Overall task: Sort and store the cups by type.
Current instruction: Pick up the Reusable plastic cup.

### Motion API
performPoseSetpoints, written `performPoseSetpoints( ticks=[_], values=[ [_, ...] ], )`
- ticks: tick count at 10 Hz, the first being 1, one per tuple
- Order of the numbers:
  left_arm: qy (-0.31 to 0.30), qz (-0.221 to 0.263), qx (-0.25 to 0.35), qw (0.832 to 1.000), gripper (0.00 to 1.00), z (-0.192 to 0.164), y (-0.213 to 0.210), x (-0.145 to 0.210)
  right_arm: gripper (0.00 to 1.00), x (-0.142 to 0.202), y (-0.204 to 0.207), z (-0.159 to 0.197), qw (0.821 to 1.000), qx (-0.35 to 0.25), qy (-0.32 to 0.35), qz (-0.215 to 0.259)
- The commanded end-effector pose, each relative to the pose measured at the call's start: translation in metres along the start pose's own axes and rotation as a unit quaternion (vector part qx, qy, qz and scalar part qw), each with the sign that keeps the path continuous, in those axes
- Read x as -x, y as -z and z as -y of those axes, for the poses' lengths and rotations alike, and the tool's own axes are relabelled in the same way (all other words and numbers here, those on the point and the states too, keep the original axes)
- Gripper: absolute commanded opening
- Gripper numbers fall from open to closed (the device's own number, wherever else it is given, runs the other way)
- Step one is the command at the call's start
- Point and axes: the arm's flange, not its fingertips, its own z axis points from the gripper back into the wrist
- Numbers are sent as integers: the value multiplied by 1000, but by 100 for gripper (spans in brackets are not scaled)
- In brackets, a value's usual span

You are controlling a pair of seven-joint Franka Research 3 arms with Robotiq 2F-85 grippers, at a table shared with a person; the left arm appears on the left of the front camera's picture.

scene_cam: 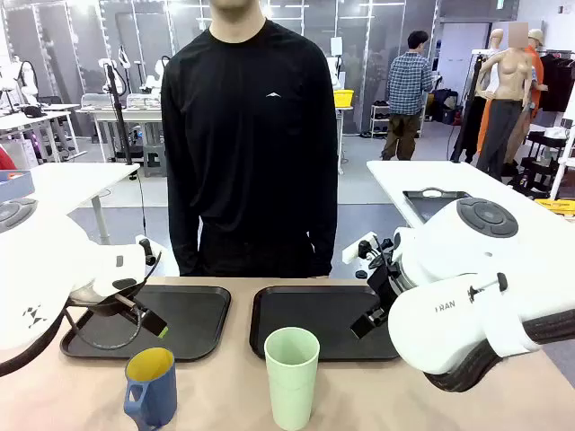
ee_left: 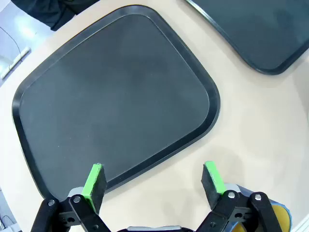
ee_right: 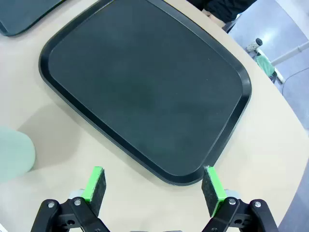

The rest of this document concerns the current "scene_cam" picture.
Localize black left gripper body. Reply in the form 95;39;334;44
66;286;152;319

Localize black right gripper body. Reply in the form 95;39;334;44
366;251;401;312

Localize blue mug yellow inside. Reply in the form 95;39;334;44
123;347;179;430

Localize pale green plastic cup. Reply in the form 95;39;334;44
263;327;321;431

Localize person's left forearm black sleeve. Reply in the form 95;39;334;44
307;179;339;276

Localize person's right forearm black sleeve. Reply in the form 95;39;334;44
166;179;203;276

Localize black plastic tray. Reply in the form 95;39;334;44
60;286;233;363
249;286;403;363

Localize white power strip black plugs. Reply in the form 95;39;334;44
341;232;382;266

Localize large white table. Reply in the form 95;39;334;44
367;160;575;282

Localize white table with grey leg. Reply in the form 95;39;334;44
0;162;141;246

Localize blue open box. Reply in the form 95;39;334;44
0;169;36;206

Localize person in black shirt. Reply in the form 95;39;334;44
160;0;339;278

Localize yellow flat package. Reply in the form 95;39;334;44
534;198;575;219

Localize black tripod stand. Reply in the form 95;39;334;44
102;62;134;165

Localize man in plaid shirt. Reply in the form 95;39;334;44
381;30;435;162

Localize beige mannequin grey trousers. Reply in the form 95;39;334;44
474;22;536;177

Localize mannequin orange garment hat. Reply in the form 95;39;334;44
523;29;548;119

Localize black clothes on rack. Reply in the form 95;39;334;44
537;53;575;113

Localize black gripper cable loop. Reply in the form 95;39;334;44
62;309;146;351

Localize black tray with handle hole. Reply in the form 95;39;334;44
402;188;473;225

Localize black wire cart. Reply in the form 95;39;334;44
509;129;568;198

